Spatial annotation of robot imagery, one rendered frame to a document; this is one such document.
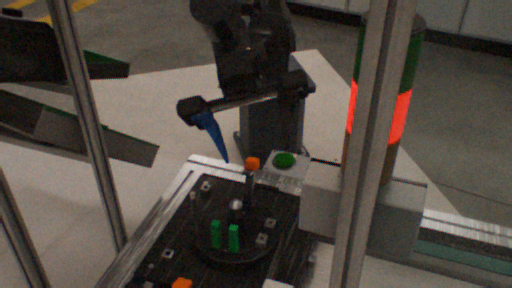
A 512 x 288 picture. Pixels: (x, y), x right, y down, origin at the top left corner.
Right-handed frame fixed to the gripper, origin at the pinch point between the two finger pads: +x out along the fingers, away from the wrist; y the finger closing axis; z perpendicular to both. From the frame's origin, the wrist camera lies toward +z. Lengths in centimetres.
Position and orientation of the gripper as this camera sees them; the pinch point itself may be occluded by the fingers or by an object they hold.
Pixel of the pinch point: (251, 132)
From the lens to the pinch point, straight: 68.9
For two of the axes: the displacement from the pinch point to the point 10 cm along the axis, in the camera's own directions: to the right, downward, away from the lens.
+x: 2.1, 9.4, -2.5
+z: -1.3, -2.2, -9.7
